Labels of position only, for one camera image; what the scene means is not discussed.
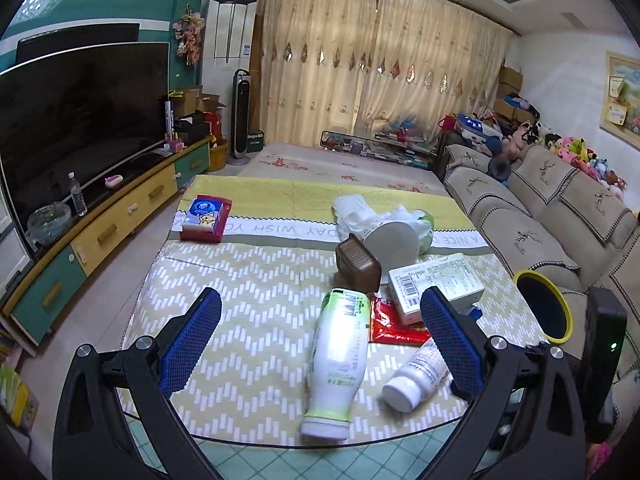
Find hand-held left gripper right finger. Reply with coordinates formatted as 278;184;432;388
420;286;588;480

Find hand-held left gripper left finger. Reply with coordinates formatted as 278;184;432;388
52;287;223;480

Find small white pill bottle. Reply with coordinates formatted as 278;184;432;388
382;337;453;411

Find white carton box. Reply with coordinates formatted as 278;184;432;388
388;252;485;326

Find yellow-rimmed dark waste bin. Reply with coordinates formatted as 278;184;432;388
514;269;572;345

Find white cylindrical paper container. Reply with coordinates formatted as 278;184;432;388
361;221;418;273

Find large white green-label bottle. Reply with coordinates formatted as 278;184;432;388
300;287;373;443

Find red foil packet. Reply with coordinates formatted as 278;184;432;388
368;296;431;348

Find red and blue tissue pack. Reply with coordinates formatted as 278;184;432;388
180;195;233;243

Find small brown box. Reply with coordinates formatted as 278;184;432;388
336;233;383;293

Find green and white plastic bag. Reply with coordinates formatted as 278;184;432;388
367;205;436;256

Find green and yellow TV cabinet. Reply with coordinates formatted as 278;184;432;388
0;135;211;346

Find beige fabric sofa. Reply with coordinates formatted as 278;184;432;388
440;142;640;411

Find grey round cushion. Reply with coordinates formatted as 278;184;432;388
487;152;511;181

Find clear water bottle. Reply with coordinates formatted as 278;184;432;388
67;172;88;217

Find glass ashtray bowl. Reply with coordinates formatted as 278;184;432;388
27;202;72;246

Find yellow basket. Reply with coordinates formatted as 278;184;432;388
207;140;228;171

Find floral beige carpet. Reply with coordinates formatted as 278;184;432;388
235;140;451;196

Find low glass shelf with books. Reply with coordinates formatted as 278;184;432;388
320;130;436;168

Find pile of plush toys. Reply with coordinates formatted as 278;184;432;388
500;120;631;201

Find blue star-print bag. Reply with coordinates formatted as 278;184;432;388
457;112;501;143

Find grey tower fan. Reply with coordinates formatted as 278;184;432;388
227;67;252;166

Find open cardboard boxes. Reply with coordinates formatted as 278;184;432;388
172;85;228;116

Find large black television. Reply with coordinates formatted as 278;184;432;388
0;42;171;233

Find stacked cardboard boxes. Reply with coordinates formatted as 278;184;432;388
492;65;523;121

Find beige embroidered curtains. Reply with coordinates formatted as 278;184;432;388
252;0;513;153

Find hanging artificial flowers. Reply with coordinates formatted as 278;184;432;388
172;5;207;66

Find white standing air conditioner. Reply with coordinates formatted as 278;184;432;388
201;0;261;161

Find black monitor screen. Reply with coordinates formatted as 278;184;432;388
15;23;141;66

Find framed wall picture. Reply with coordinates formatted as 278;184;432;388
600;51;640;148

